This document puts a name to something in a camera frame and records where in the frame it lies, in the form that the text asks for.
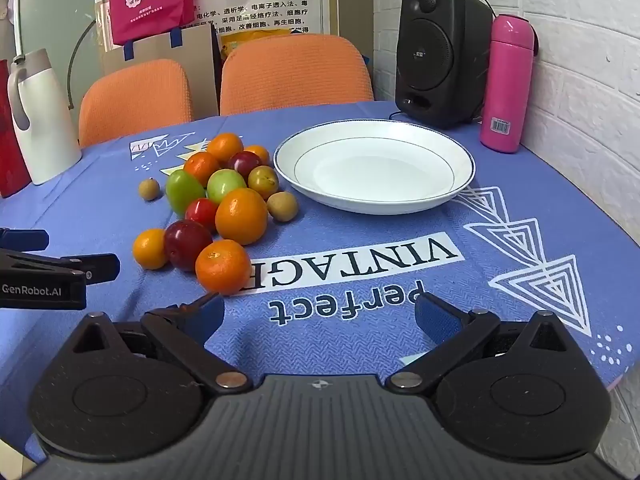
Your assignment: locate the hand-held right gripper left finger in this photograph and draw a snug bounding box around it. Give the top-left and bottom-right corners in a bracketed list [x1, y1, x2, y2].
[67, 293, 253, 395]

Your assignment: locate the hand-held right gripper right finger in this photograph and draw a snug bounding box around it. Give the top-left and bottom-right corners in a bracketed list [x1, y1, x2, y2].
[387, 291, 576, 395]

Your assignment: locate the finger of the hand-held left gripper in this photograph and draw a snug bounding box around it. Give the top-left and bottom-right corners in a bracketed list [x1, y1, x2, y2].
[0, 228, 50, 252]
[0, 248, 122, 284]

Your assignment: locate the small yellow orange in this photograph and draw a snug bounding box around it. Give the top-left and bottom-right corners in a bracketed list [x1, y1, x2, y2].
[132, 228, 169, 271]

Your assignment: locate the dark red plum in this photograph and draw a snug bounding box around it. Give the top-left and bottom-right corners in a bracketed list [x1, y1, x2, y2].
[227, 150, 263, 178]
[164, 219, 214, 272]

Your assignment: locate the small red plum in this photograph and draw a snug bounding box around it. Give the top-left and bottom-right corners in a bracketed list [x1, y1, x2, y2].
[185, 197, 220, 233]

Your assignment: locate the oval green plum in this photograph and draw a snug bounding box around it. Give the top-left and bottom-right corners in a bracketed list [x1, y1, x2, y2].
[165, 170, 207, 216]

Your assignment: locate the round green plum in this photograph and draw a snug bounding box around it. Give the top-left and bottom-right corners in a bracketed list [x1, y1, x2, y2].
[206, 169, 248, 205]

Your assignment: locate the yellow red plum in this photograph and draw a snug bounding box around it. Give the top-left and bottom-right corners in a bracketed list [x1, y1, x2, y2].
[247, 165, 279, 201]

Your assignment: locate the white plate with blue rim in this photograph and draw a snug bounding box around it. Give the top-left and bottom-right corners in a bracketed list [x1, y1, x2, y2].
[273, 120, 476, 216]

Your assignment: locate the blue printed tablecloth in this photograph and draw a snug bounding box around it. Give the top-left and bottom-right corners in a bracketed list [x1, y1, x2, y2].
[0, 100, 632, 463]

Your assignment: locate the red box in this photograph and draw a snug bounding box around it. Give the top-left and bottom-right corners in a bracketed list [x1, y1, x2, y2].
[0, 59, 32, 198]

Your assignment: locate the white thermos jug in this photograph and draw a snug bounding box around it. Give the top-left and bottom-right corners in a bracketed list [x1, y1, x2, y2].
[7, 49, 82, 186]

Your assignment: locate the orange chair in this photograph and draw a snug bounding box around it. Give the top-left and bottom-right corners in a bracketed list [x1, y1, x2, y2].
[78, 59, 193, 148]
[219, 34, 375, 117]

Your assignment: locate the brown cardboard box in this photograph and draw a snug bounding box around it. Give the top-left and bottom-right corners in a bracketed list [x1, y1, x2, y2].
[121, 24, 221, 117]

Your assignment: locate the pink bottle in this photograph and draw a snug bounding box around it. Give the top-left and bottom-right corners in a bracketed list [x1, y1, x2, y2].
[480, 15, 535, 153]

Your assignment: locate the black speaker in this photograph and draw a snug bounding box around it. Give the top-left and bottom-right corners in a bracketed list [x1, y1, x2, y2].
[395, 0, 493, 129]

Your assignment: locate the pink tote bag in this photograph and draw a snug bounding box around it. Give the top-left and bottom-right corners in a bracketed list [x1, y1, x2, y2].
[107, 0, 193, 47]

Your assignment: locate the yellow packet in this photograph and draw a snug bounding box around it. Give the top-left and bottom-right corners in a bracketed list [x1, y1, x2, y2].
[220, 29, 311, 58]

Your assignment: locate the white text wall poster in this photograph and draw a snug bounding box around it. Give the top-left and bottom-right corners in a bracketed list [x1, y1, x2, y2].
[190, 0, 332, 41]

